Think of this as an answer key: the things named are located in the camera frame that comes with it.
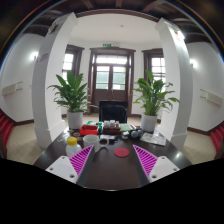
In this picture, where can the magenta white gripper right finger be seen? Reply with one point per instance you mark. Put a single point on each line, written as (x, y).
(154, 167)

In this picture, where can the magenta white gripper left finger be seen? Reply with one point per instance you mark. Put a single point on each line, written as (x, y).
(70, 168)

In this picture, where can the clear bottle yellow cap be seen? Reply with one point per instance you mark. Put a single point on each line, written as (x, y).
(72, 146)

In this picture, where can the magazine on table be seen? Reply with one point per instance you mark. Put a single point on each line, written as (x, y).
(153, 139)

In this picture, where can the white mug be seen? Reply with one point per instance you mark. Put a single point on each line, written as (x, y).
(89, 140)

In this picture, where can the red round coaster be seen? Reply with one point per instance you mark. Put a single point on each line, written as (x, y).
(121, 152)

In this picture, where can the grey round balls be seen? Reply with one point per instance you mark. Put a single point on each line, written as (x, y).
(136, 133)

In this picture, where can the red box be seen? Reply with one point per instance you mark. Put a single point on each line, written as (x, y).
(88, 130)

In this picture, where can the right white pillar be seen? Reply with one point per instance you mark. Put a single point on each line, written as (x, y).
(178, 72)

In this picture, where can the white pillar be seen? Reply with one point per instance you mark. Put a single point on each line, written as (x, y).
(48, 122)
(178, 72)

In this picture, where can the left white pillar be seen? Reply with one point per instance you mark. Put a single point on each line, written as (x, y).
(48, 122)

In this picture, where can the green notebook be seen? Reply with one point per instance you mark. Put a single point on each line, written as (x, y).
(125, 127)

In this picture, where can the tray of small jars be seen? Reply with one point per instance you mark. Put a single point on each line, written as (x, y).
(111, 127)

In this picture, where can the right potted green plant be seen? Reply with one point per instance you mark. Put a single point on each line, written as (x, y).
(154, 95)

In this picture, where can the potted green plant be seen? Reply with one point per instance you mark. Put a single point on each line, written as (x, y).
(154, 95)
(72, 94)

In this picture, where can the left potted green plant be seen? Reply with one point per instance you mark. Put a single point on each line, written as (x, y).
(72, 94)

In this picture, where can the dark wooden double door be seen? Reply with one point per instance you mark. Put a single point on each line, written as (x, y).
(111, 76)

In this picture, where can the green exit sign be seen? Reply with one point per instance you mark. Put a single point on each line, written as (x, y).
(107, 45)

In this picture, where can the right wall air conditioner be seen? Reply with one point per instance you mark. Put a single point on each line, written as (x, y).
(210, 97)

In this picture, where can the wall air conditioner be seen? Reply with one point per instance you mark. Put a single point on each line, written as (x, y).
(210, 97)
(12, 88)

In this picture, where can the left wall air conditioner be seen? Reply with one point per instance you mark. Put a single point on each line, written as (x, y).
(12, 88)

